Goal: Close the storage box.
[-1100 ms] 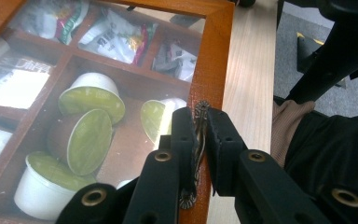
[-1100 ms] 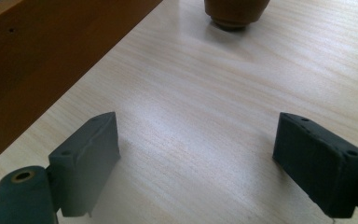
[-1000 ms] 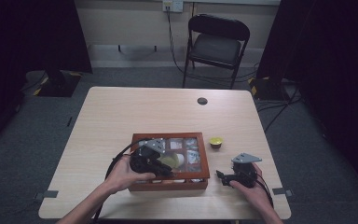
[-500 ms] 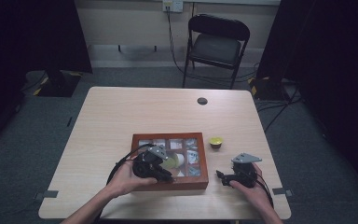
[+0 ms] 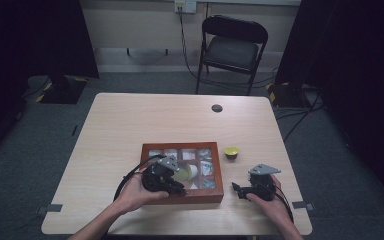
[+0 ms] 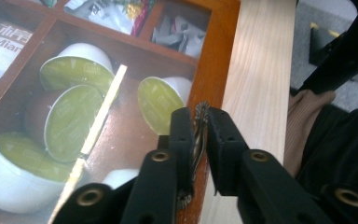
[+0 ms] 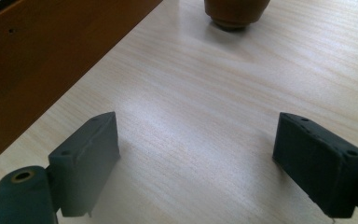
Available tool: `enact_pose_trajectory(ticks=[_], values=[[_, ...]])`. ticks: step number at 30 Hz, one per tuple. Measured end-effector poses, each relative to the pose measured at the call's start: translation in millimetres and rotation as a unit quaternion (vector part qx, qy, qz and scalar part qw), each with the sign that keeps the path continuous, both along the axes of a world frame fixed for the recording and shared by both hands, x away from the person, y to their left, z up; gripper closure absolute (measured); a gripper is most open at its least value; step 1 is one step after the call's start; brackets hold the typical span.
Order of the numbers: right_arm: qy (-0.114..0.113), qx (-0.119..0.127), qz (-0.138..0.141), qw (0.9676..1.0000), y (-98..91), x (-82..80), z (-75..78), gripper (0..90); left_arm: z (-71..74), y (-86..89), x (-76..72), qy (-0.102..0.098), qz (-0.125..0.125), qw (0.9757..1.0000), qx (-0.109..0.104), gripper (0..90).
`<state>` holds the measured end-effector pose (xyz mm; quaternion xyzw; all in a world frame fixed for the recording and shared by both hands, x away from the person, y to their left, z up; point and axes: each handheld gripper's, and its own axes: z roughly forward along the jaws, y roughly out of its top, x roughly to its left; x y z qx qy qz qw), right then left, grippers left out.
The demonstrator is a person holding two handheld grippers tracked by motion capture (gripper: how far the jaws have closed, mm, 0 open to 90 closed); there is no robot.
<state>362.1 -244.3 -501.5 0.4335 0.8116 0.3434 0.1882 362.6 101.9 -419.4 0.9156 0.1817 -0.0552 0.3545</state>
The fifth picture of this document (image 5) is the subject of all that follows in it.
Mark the dark curtain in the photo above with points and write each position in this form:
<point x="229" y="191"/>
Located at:
<point x="30" y="50"/>
<point x="353" y="66"/>

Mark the person's left hand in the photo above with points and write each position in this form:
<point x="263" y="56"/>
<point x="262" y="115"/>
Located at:
<point x="135" y="195"/>

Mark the person's right hand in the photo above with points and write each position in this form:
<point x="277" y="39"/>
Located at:
<point x="273" y="206"/>

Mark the white ceramic cup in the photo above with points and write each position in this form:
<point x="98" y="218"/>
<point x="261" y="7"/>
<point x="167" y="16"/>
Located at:
<point x="193" y="171"/>

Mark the black folding chair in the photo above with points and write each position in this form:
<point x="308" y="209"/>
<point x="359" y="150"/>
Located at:
<point x="231" y="50"/>

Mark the grey tape strip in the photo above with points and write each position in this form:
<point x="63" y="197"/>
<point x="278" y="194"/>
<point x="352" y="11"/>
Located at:
<point x="303" y="205"/>
<point x="48" y="209"/>

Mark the round dark table grommet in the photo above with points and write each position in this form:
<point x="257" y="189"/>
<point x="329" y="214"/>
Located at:
<point x="217" y="108"/>

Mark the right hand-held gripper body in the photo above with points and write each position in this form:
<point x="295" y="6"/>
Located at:
<point x="263" y="186"/>

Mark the wooden box with glass lid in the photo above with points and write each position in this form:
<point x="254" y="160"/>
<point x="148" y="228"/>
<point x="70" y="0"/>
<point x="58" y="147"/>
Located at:
<point x="200" y="196"/>

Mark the white wall socket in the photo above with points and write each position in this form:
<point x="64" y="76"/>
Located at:
<point x="185" y="5"/>

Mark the group of white sachets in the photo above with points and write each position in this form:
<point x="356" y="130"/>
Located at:
<point x="189" y="154"/>

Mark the black stand base yellow tape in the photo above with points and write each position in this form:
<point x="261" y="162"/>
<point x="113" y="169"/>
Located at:
<point x="286" y="95"/>
<point x="63" y="91"/>

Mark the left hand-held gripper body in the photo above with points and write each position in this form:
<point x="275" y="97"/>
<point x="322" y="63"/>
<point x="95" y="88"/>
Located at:
<point x="158" y="178"/>

